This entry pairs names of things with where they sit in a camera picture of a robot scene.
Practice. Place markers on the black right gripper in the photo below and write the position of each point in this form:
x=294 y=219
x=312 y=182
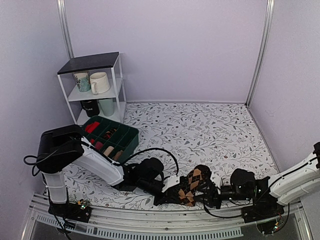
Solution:
x=212 y=192

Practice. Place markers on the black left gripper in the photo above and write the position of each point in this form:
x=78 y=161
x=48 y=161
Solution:
x=170 y=197

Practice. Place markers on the brown argyle sock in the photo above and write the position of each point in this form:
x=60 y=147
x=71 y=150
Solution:
x=191 y=183

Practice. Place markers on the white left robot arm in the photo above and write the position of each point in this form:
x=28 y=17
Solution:
x=63 y=146

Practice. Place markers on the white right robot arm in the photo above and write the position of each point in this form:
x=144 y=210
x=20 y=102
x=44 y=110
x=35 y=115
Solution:
x=276 y=190

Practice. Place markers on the floral patterned table mat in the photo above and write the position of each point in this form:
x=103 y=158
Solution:
x=223 y=137

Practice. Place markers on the tan rolled sock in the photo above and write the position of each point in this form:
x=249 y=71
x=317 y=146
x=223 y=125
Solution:
x=118 y=155

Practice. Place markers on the green compartment organizer box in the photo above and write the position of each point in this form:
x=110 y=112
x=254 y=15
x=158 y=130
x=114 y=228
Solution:
x=126 y=137

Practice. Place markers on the beige rolled sock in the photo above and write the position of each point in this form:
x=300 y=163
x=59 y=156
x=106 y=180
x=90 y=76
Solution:
x=108 y=150

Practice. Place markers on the dark patterned rolled sock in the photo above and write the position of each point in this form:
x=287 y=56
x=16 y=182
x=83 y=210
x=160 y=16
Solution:
x=108 y=134

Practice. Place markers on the maroon rolled sock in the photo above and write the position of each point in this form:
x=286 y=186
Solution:
x=98 y=145

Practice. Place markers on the red rolled sock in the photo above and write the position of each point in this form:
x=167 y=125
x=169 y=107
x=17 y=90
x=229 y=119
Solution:
x=91 y=127

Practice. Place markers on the pale green cup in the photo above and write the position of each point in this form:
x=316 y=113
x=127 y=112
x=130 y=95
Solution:
x=107 y=106

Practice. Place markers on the black mug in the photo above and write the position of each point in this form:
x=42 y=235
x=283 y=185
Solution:
x=91 y=107

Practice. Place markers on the cream white mug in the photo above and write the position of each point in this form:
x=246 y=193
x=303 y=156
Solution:
x=99 y=83

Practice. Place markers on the white shelf with black top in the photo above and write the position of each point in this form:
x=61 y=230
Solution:
x=104 y=62

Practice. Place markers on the teal floral mug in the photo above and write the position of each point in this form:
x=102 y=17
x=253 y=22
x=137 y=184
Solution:
x=82 y=81

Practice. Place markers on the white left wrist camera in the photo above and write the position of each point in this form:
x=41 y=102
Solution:
x=170 y=182

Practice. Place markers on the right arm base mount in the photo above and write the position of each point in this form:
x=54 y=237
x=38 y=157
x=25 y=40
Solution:
x=262 y=211

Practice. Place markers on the aluminium front rail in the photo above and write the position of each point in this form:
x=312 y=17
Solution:
x=128 y=224

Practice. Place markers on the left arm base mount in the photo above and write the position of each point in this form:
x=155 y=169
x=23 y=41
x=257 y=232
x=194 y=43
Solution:
x=79 y=211

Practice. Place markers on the right aluminium corner post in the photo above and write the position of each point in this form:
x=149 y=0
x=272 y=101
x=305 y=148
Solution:
x=262 y=50

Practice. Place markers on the aluminium corner post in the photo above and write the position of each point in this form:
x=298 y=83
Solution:
x=262 y=50
x=61 y=7

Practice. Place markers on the left aluminium corner post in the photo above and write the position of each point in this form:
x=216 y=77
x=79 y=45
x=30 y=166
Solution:
x=61 y=7

